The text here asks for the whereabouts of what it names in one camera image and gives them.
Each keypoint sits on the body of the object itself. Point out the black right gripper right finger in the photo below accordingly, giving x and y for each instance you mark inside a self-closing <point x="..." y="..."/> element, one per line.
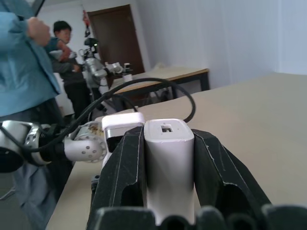
<point x="216" y="172"/>

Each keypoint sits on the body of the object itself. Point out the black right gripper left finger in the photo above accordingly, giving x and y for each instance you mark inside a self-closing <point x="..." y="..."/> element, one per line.
<point x="120" y="167"/>

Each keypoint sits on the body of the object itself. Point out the white charger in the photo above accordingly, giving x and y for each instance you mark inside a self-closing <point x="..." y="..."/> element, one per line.
<point x="169" y="163"/>

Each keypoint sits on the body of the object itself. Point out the thin black rod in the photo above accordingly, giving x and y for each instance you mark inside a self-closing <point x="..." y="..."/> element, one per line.
<point x="39" y="6"/>

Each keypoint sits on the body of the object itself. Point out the bystander bare hand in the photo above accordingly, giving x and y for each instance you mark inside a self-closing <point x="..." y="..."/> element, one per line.
<point x="39" y="31"/>

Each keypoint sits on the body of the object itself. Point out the silver humanoid robot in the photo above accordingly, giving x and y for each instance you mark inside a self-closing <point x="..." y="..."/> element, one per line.
<point x="94" y="69"/>

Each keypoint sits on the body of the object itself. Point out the black-haired person in dark clothes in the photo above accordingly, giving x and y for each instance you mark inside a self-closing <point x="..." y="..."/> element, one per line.
<point x="69" y="76"/>

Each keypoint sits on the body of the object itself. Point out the wooden table with black legs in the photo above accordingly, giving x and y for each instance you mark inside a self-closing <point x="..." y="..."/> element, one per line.
<point x="168" y="74"/>

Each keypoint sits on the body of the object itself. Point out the brown wooden door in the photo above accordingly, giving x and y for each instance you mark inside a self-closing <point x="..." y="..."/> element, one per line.
<point x="117" y="38"/>

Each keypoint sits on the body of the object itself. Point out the person in blue jacket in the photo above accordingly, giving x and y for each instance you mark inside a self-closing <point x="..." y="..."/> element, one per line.
<point x="21" y="72"/>

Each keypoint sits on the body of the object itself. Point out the red hanging item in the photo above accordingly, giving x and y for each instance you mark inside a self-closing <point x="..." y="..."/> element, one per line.
<point x="86" y="20"/>

